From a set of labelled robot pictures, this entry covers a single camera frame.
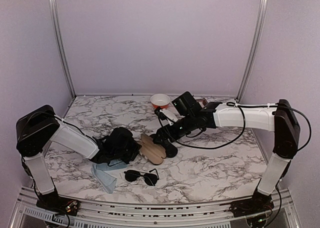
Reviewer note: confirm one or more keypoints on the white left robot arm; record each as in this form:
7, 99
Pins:
40, 128

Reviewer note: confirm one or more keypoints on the brown translucent sunglasses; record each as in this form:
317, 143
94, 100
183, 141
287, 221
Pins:
202, 101

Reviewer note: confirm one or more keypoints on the aluminium frame post right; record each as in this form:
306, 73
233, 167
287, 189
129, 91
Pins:
259, 26

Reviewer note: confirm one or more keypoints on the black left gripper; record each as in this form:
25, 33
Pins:
135, 146

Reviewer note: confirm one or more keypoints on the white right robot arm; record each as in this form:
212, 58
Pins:
185, 114

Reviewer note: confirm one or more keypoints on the black woven glasses case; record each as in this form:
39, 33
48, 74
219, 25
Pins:
170, 150

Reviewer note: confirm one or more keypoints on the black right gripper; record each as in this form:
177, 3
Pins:
166, 130

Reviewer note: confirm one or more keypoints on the aluminium frame post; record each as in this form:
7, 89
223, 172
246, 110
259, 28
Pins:
259, 26
60, 46

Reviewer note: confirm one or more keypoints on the white bowl orange outside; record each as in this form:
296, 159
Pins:
160, 100

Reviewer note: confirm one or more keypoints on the light blue cleaning cloth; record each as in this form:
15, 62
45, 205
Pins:
100, 172

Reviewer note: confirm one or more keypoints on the aluminium frame post left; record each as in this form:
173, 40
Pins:
60, 46

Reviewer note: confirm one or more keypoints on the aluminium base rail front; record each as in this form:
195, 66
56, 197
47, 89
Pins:
104, 214

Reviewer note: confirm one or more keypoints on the brown striped glasses case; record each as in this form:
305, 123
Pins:
152, 152

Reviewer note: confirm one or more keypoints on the black aviator sunglasses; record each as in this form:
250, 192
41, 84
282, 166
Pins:
150, 178

